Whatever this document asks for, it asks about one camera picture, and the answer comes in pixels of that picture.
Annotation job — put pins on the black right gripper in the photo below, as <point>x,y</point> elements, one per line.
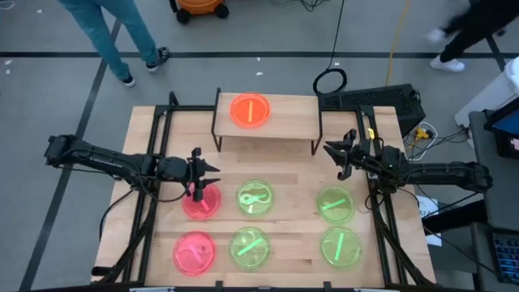
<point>363,156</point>

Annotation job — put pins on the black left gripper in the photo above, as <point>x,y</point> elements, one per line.
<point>174,168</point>

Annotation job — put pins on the pink translucent plastic plate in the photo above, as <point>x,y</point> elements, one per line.
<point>241,109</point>
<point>190,259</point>
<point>208,207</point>
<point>259,113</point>

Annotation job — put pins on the green translucent plastic plate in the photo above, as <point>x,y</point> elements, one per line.
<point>342,213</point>
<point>259,207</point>
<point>239,259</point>
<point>350,253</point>

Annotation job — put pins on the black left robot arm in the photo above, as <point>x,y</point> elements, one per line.
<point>101,160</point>

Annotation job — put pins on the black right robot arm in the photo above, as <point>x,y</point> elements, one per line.
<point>446,172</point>

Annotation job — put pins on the wooden shelf with black legs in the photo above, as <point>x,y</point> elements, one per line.
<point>292,117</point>

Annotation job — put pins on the black perforated computer case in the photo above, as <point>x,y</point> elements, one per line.
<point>385,99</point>

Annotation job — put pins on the white power strip yellow plug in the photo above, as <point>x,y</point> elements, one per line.
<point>422,133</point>

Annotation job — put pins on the white paper sheet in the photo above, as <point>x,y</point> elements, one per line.
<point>425,204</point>

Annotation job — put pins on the black support beam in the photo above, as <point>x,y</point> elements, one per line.
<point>454,217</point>

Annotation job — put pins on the grey equipment cart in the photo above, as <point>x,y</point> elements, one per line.
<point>503,190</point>

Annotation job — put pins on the monitor with blue screen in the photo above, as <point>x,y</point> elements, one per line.
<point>507,127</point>

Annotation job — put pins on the orange wheeled shop vacuum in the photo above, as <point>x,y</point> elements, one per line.
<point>198,5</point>

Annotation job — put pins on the white bin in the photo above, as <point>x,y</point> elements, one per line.
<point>498,93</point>

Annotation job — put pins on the person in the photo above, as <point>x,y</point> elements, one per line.
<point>93,24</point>
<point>470,24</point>

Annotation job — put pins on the backlit keyboard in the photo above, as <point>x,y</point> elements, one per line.
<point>507,255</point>

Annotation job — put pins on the black metal rig frame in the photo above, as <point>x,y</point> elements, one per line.
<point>186,108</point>

